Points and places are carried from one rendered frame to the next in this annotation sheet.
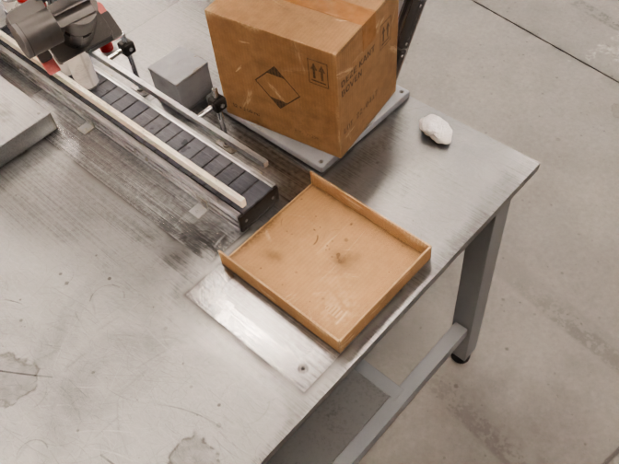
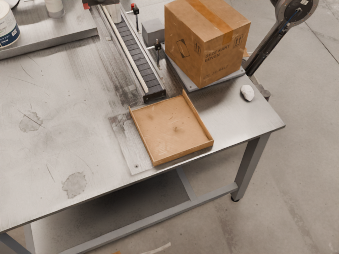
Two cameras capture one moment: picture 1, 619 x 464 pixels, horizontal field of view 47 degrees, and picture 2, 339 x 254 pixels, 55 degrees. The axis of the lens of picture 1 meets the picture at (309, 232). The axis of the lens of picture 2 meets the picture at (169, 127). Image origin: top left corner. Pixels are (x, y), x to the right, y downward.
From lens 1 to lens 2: 0.29 m
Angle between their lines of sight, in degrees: 12
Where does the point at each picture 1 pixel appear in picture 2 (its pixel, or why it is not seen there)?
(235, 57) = (171, 29)
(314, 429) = (153, 198)
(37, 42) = not seen: outside the picture
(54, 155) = (91, 44)
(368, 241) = (191, 127)
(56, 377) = (46, 129)
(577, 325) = (294, 208)
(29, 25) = not seen: outside the picture
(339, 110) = (202, 67)
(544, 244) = (298, 167)
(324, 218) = (179, 111)
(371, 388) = (184, 192)
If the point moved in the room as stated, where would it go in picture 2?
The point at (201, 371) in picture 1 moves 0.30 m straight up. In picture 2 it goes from (98, 149) to (81, 101)
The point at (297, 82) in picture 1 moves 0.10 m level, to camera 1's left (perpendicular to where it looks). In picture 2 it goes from (189, 49) to (167, 44)
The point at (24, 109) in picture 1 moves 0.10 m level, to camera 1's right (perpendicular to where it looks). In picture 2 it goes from (88, 22) to (105, 25)
